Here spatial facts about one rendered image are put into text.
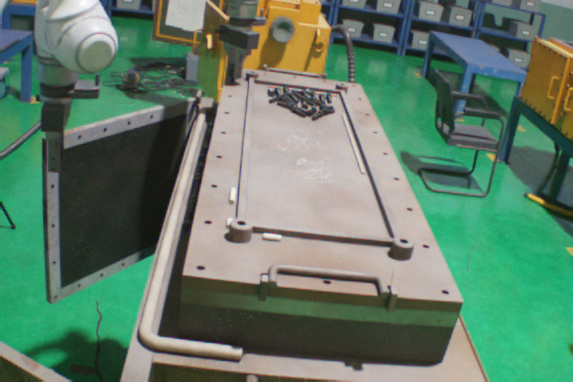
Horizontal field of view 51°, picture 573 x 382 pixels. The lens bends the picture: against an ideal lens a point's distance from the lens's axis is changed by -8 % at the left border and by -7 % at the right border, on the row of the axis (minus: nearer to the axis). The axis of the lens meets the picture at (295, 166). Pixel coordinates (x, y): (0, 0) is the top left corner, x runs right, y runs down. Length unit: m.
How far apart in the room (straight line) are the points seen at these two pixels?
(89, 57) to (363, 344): 0.66
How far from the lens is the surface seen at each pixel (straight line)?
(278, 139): 1.58
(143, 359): 1.04
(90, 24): 1.11
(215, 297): 1.02
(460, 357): 1.18
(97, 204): 2.07
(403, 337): 1.09
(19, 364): 1.04
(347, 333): 1.07
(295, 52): 3.96
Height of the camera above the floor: 1.91
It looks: 22 degrees down
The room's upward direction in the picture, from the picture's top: 9 degrees clockwise
